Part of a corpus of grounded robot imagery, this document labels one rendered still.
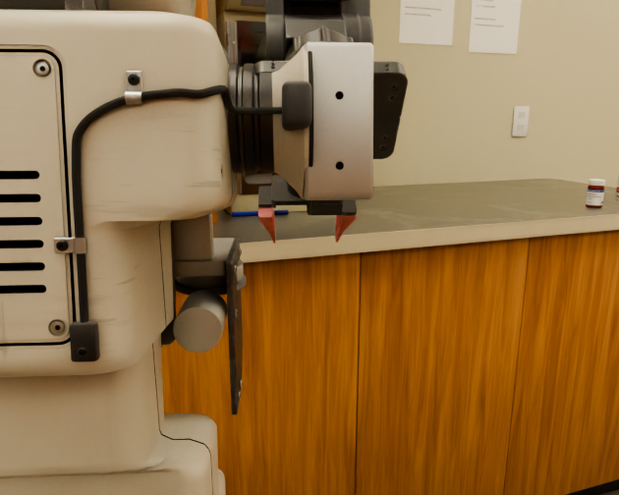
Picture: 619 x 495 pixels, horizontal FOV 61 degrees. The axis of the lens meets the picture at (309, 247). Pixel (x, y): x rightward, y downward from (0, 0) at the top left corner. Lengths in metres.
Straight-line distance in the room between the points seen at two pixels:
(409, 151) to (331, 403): 1.04
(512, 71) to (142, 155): 1.96
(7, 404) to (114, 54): 0.27
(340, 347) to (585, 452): 0.89
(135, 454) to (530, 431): 1.31
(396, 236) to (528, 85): 1.24
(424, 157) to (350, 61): 1.61
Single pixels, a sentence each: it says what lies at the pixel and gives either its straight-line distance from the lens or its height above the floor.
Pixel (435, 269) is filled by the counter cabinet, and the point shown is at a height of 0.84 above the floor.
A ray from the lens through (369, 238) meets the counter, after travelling 1.11.
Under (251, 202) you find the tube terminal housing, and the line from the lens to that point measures 1.32.
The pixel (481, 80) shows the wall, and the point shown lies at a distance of 2.13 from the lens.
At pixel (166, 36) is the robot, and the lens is 0.34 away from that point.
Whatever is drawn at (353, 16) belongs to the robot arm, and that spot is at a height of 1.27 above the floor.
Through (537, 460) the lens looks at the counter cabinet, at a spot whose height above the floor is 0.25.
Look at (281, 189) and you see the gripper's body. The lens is 0.76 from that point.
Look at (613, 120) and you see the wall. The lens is 2.57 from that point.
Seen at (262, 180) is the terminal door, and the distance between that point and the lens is 1.31.
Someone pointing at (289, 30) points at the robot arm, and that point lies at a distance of 0.50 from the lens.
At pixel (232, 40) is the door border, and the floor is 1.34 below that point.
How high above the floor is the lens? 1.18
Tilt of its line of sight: 14 degrees down
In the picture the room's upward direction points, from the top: straight up
